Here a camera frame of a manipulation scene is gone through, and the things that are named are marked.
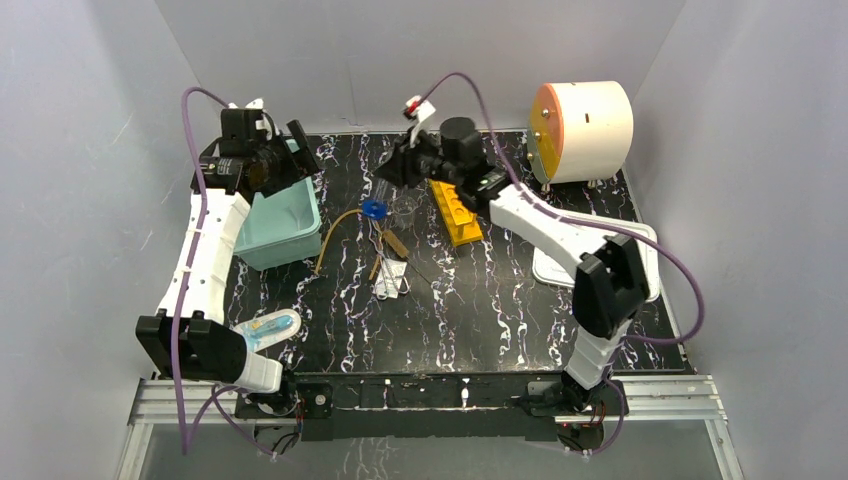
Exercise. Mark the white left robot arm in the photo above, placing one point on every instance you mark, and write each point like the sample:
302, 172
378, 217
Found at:
188, 335

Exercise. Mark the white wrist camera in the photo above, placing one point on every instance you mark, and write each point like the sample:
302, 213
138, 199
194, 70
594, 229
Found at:
418, 112
256, 104

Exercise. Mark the brown test tube brush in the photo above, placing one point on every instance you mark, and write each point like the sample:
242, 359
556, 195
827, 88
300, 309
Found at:
395, 244

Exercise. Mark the teal plastic bin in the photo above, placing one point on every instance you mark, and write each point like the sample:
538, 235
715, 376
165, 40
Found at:
278, 230

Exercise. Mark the clear glass beaker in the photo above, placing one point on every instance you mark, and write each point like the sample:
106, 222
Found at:
403, 211

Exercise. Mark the aluminium frame rail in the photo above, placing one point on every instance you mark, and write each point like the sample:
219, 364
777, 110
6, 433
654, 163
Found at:
647, 397

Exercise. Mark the blue round cap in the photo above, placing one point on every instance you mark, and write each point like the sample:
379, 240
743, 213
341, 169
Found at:
375, 206

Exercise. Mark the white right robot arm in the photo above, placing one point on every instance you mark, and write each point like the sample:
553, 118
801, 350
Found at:
609, 269

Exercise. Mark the yellow test tube rack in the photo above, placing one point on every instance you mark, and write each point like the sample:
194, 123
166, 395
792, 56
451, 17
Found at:
461, 224

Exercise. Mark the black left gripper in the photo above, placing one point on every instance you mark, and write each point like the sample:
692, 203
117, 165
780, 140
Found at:
289, 157

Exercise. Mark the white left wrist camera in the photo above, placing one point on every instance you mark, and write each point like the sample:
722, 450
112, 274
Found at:
256, 104

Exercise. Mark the cream cylindrical drum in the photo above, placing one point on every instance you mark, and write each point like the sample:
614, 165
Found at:
579, 131

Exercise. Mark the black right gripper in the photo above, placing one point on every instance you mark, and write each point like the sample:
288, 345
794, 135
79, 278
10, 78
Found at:
399, 165

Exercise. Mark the packaged blue pipette bulb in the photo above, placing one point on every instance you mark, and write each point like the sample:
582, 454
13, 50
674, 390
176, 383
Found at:
270, 329

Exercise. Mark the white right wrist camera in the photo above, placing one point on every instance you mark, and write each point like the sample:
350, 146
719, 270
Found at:
418, 112

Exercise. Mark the white plastic bin lid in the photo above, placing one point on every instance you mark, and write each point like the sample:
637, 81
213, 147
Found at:
549, 272

